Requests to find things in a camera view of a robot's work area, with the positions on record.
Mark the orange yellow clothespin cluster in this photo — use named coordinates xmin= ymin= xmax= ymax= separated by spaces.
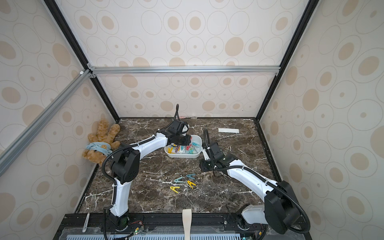
xmin=187 ymin=181 xmax=197 ymax=189

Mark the mint green clothespin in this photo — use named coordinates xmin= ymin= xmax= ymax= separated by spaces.
xmin=173 ymin=177 xmax=186 ymax=184

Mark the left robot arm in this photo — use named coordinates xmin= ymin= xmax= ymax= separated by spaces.
xmin=102 ymin=106 xmax=192 ymax=230

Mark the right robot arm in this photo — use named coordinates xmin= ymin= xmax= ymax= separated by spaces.
xmin=200 ymin=129 xmax=311 ymax=235

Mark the white plastic storage box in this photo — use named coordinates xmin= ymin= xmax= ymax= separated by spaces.
xmin=164 ymin=135 xmax=202 ymax=159

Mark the white paper label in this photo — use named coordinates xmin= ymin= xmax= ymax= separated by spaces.
xmin=218 ymin=128 xmax=240 ymax=134

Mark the brown teddy bear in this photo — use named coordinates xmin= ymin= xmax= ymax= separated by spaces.
xmin=82 ymin=119 xmax=121 ymax=166

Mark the horizontal aluminium rail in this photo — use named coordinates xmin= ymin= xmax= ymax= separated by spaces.
xmin=91 ymin=66 xmax=280 ymax=74

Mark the diagonal aluminium rail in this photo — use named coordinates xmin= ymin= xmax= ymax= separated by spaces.
xmin=1 ymin=70 xmax=90 ymax=175

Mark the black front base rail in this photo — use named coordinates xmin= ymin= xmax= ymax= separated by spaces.
xmin=54 ymin=213 xmax=310 ymax=240

